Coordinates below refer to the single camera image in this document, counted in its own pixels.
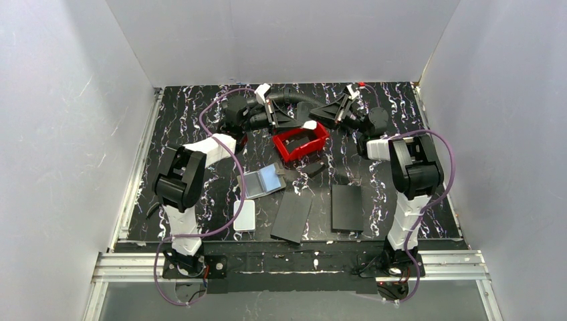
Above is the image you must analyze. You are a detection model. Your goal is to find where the black card left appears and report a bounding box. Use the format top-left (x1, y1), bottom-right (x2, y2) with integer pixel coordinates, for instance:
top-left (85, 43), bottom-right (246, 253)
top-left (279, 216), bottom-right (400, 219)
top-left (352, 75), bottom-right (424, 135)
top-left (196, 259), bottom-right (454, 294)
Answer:
top-left (270, 192), bottom-right (312, 244)

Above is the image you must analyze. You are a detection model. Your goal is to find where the red plastic tray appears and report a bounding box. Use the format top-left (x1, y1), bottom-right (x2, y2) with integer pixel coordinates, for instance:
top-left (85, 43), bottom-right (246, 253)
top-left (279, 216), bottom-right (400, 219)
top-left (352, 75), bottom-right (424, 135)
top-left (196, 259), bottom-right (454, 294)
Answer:
top-left (271, 123), bottom-right (330, 163)

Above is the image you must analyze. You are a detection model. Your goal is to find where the black card right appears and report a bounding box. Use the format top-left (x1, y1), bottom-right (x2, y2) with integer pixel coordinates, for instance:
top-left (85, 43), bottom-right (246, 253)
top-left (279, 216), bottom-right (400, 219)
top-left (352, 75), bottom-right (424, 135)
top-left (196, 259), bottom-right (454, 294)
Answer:
top-left (331, 185), bottom-right (364, 233)

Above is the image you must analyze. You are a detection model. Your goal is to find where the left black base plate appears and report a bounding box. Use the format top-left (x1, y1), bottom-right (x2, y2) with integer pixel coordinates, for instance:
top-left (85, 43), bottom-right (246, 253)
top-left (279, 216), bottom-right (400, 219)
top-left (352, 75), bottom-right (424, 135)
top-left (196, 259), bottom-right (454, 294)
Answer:
top-left (158, 255), bottom-right (228, 280)

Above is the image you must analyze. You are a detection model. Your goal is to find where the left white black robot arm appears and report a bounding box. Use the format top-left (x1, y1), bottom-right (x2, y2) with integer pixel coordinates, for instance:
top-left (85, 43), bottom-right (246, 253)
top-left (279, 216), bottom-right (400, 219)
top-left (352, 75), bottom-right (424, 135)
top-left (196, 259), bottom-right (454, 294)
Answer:
top-left (152, 91), bottom-right (319, 257)

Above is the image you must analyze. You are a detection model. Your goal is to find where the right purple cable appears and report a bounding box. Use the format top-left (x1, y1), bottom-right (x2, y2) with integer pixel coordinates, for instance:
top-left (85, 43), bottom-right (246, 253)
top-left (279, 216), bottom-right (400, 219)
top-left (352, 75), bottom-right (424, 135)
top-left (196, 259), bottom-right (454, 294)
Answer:
top-left (358, 82), bottom-right (457, 304)

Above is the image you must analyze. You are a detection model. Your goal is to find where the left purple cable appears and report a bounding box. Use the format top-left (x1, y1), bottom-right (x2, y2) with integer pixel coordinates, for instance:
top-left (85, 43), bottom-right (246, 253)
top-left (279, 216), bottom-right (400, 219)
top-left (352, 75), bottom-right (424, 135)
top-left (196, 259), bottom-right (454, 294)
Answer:
top-left (153, 88), bottom-right (260, 308)

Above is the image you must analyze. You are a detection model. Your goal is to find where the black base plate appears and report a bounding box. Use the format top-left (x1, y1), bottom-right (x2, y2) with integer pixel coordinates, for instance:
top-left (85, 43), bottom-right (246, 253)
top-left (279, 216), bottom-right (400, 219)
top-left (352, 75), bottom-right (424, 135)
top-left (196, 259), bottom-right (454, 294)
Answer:
top-left (351, 253), bottom-right (426, 281)
top-left (158, 255), bottom-right (228, 280)

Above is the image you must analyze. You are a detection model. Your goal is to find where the black card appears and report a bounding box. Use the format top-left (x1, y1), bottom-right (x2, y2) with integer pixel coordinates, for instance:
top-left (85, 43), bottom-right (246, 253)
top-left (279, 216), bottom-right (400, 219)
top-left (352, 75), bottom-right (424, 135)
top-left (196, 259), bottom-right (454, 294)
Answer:
top-left (331, 185), bottom-right (364, 233)
top-left (270, 192), bottom-right (312, 244)

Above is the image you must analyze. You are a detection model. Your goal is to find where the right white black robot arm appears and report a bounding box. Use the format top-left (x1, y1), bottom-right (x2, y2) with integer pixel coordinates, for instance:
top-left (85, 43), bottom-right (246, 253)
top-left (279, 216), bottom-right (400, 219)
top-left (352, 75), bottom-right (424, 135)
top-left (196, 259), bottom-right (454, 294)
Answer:
top-left (309, 94), bottom-right (444, 252)

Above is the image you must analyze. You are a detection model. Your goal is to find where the white striped credit card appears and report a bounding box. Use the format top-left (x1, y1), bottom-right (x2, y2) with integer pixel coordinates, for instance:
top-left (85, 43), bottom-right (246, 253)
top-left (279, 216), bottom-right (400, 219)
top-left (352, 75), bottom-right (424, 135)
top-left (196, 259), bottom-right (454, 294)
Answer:
top-left (301, 120), bottom-right (318, 130)

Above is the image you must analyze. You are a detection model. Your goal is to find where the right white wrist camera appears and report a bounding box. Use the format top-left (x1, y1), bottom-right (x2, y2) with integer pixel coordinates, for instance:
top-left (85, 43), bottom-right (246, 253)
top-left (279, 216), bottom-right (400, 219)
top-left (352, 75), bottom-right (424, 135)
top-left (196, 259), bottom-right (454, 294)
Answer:
top-left (346, 83), bottom-right (360, 100)

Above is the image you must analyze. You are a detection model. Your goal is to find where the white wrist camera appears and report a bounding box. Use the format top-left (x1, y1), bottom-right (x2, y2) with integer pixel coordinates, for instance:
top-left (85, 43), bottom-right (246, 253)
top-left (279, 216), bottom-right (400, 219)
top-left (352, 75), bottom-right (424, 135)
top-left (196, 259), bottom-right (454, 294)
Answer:
top-left (346, 83), bottom-right (360, 100)
top-left (254, 83), bottom-right (271, 106)

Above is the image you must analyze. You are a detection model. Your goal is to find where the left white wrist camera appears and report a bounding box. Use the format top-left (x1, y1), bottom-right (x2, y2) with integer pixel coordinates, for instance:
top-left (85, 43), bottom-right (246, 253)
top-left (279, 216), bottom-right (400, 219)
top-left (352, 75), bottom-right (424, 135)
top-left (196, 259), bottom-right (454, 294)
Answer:
top-left (254, 83), bottom-right (271, 106)

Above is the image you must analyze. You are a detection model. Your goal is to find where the purple cable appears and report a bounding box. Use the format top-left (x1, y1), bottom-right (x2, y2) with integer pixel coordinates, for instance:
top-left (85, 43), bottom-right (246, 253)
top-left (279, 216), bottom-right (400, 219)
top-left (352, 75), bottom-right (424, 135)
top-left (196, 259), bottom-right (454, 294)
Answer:
top-left (358, 82), bottom-right (457, 304)
top-left (153, 88), bottom-right (260, 308)

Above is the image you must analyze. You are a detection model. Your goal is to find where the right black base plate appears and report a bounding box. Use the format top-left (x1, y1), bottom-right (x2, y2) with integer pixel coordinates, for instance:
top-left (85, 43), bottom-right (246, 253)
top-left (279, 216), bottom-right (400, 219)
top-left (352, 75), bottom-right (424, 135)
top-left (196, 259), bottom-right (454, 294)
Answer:
top-left (351, 253), bottom-right (426, 281)

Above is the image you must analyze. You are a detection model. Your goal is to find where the black corrugated hose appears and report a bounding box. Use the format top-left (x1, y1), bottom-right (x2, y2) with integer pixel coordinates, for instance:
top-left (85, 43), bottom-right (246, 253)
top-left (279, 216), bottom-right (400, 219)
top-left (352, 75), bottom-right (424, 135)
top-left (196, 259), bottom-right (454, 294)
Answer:
top-left (265, 88), bottom-right (326, 117)

